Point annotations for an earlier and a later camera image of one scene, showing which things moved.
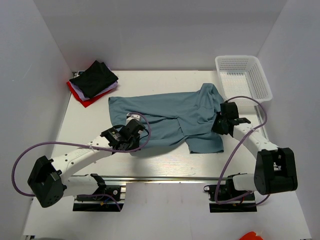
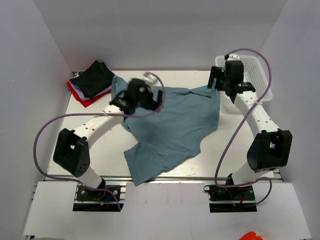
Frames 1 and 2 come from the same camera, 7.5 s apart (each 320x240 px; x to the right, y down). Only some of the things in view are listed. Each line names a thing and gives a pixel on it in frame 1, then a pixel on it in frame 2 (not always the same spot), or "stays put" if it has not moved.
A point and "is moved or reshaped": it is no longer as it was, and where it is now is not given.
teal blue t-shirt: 172,117 is moved or reshaped
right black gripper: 215,128 -> 216,73
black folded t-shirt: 95,77 stays put
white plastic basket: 242,76 stays put
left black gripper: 136,146 -> 152,105
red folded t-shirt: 87,102 stays put
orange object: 251,235 stays put
